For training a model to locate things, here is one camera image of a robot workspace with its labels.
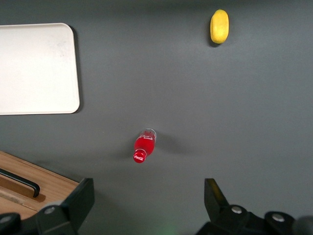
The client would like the small red cola bottle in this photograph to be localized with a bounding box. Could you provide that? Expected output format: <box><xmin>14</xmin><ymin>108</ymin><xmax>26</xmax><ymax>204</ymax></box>
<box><xmin>133</xmin><ymin>127</ymin><xmax>157</xmax><ymax>165</ymax></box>

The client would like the black wire drawer handle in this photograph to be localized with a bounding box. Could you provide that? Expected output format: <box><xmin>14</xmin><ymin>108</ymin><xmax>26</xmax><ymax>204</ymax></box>
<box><xmin>0</xmin><ymin>167</ymin><xmax>41</xmax><ymax>198</ymax></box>

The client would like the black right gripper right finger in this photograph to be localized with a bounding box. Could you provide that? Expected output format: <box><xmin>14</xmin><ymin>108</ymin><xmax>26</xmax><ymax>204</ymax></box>
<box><xmin>195</xmin><ymin>178</ymin><xmax>266</xmax><ymax>235</ymax></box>

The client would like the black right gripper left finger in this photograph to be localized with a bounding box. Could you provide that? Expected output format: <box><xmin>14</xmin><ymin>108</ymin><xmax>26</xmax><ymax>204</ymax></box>
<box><xmin>36</xmin><ymin>178</ymin><xmax>95</xmax><ymax>235</ymax></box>

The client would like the yellow lemon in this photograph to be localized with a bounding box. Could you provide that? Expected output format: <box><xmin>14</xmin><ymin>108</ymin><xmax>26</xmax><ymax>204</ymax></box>
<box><xmin>210</xmin><ymin>9</ymin><xmax>230</xmax><ymax>45</ymax></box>

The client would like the cream rectangular plastic tray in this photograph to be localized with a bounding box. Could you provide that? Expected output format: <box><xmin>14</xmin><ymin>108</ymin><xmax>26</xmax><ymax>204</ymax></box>
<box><xmin>0</xmin><ymin>23</ymin><xmax>81</xmax><ymax>116</ymax></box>

